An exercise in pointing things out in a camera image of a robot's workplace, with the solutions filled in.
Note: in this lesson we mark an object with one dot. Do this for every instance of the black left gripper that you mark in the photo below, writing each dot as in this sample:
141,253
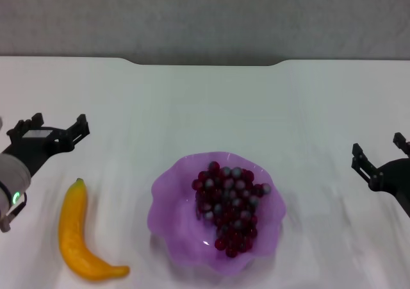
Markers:
38,148

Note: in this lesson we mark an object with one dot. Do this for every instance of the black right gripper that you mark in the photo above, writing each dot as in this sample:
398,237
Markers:
394,177

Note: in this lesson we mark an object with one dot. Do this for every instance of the yellow banana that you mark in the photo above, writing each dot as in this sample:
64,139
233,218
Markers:
75,225

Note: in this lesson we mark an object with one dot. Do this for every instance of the dark red grape bunch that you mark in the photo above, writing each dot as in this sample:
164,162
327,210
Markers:
230,205

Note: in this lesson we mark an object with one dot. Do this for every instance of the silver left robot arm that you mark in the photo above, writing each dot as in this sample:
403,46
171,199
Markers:
11,180

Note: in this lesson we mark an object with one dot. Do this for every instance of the purple wavy plastic bowl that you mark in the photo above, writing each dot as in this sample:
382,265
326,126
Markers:
173,212

